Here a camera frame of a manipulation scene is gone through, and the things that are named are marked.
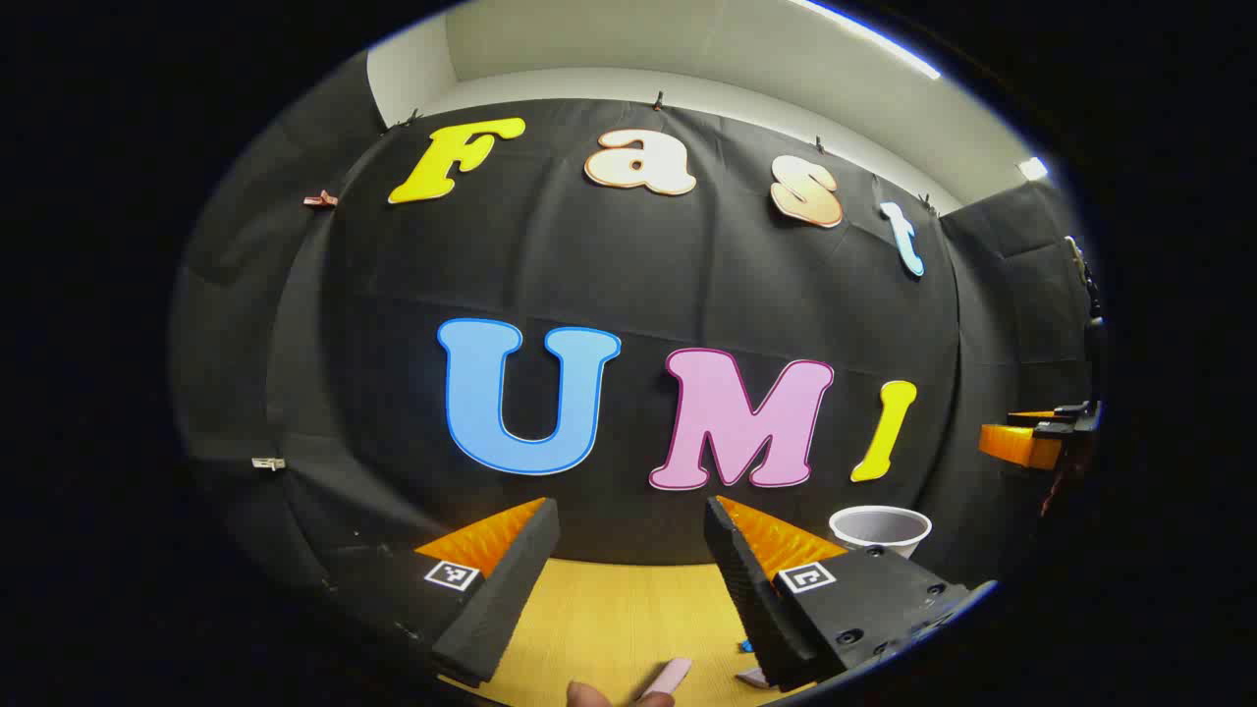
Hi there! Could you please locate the small pink broom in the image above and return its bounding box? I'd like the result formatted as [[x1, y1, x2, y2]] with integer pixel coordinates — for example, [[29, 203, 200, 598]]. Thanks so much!
[[568, 658, 693, 707]]

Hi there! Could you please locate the wooden desktop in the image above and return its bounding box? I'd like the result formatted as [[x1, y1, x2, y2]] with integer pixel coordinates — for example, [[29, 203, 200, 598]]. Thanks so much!
[[437, 558, 816, 707]]

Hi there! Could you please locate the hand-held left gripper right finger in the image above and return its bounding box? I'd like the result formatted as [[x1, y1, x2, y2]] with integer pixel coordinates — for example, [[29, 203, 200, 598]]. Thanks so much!
[[703, 496, 998, 693]]

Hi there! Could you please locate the white ribbed garbage bin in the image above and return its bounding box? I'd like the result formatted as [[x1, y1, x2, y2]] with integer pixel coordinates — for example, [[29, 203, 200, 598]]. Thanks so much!
[[828, 506, 934, 561]]

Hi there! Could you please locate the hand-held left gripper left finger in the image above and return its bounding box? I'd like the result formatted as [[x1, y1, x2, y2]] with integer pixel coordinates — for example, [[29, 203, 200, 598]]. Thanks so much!
[[319, 498, 561, 688]]

